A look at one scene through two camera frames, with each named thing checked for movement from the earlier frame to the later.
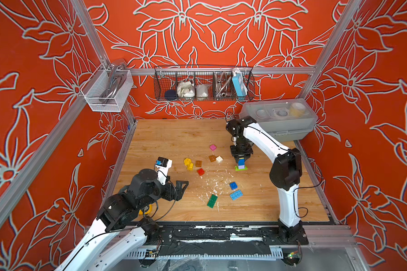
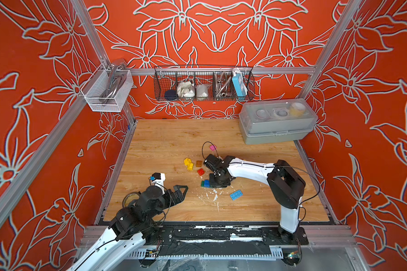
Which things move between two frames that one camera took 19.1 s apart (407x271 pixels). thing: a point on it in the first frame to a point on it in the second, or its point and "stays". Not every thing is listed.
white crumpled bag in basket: [185, 89] stays
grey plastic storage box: [284, 120] stays
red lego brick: [200, 171] stays
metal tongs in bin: [117, 74] stays
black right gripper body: [241, 150] to [216, 182]
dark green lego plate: [212, 201] to [203, 185]
